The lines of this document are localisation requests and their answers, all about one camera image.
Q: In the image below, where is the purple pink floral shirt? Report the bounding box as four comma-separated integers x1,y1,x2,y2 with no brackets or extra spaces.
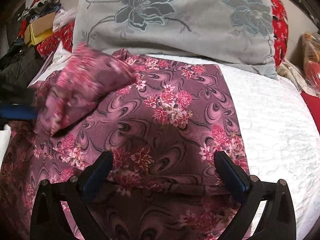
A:
1,46,248,239

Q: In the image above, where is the white paper sheet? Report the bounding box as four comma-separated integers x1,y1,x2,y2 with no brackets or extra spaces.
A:
28,42,71,87

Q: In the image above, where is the doll in plastic bag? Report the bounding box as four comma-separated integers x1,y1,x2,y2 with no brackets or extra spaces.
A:
302,32,320,93

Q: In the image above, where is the grey floral pillow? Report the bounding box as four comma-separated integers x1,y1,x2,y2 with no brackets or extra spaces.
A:
72,0,278,81

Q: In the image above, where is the yellow cardboard box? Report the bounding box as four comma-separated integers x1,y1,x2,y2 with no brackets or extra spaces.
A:
24,12,56,46

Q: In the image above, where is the white plastic bag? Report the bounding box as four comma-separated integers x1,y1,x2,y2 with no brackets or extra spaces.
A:
53,8,77,28

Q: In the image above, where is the red patterned blanket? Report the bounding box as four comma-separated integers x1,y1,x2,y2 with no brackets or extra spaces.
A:
36,0,290,68

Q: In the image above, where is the white quilted bedspread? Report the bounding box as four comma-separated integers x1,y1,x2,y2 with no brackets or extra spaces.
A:
0,53,320,240

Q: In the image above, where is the dark olive jacket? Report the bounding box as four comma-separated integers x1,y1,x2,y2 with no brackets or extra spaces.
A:
1,46,44,104

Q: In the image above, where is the red cloth at bedside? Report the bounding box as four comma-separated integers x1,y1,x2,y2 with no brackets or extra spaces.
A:
301,92,320,133

